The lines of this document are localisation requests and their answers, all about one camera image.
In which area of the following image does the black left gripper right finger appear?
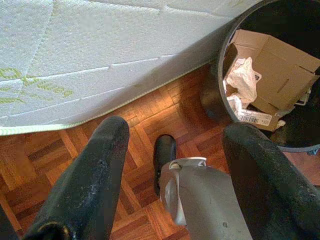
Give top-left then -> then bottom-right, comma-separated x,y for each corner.
222,122 -> 320,240

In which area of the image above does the silver left robot leg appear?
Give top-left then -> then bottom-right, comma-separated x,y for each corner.
152,134 -> 253,240

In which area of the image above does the crumpled white paper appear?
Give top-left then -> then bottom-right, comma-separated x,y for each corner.
224,56 -> 262,111

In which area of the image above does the quilted green white mattress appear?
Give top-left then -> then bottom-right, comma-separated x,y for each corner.
0,0 -> 266,137

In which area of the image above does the black round trash bin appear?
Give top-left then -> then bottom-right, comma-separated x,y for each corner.
199,0 -> 320,155

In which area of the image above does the white barcode label paper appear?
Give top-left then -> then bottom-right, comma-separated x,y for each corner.
236,108 -> 273,126

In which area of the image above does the brown cardboard box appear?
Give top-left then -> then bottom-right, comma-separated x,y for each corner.
226,28 -> 320,118

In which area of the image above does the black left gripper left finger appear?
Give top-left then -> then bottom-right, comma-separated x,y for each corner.
21,115 -> 130,240

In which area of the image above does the small white plastic piece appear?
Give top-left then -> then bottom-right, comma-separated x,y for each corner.
296,88 -> 312,106

